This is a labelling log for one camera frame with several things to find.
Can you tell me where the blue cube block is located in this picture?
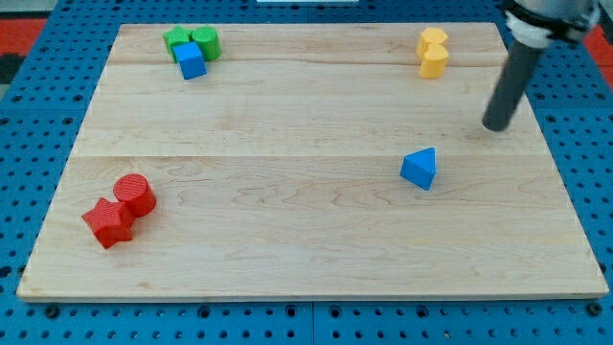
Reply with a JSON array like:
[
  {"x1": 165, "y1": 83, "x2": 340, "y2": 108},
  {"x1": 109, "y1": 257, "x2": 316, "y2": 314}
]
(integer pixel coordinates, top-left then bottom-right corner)
[{"x1": 172, "y1": 42, "x2": 207, "y2": 80}]

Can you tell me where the light wooden board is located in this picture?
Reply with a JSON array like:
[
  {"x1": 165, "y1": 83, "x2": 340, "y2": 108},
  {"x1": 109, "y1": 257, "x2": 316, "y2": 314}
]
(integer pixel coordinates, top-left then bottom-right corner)
[{"x1": 16, "y1": 23, "x2": 608, "y2": 303}]

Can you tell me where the blue triangle block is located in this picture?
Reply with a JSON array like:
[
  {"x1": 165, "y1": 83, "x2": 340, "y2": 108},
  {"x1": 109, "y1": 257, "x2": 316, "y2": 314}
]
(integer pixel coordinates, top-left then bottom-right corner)
[{"x1": 399, "y1": 148, "x2": 437, "y2": 191}]

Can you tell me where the yellow pentagon block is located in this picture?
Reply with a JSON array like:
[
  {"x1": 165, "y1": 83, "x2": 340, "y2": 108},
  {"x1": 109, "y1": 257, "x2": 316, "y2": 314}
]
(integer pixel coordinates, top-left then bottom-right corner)
[{"x1": 416, "y1": 27, "x2": 448, "y2": 59}]

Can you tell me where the red star block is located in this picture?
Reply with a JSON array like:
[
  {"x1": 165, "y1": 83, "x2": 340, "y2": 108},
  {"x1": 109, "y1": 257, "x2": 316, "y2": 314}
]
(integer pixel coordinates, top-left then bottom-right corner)
[{"x1": 81, "y1": 197, "x2": 135, "y2": 249}]

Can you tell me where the green star block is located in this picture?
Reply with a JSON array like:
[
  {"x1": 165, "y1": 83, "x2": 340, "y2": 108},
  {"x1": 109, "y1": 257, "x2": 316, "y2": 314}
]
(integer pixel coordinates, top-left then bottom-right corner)
[{"x1": 162, "y1": 26, "x2": 193, "y2": 62}]

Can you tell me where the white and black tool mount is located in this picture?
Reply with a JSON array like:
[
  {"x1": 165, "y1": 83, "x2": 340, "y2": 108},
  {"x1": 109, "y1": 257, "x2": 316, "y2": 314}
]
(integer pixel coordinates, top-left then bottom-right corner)
[{"x1": 502, "y1": 0, "x2": 601, "y2": 49}]

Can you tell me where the yellow heart block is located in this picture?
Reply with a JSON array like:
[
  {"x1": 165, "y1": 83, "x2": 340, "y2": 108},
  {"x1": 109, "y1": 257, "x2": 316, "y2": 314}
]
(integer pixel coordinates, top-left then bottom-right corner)
[{"x1": 419, "y1": 44, "x2": 449, "y2": 79}]

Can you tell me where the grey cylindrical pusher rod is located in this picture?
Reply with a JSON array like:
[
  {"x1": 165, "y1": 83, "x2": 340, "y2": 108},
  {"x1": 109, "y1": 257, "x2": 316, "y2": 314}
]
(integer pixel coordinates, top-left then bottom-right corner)
[{"x1": 482, "y1": 40, "x2": 545, "y2": 132}]

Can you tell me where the green cylinder block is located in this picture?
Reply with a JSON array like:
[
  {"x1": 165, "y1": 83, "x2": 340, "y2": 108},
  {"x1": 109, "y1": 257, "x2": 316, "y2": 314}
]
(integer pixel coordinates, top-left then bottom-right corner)
[{"x1": 191, "y1": 26, "x2": 222, "y2": 61}]

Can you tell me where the red cylinder block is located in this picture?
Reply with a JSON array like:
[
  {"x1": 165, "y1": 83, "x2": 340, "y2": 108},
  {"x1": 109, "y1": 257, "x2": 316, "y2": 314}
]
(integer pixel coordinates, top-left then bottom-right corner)
[{"x1": 113, "y1": 173, "x2": 157, "y2": 218}]

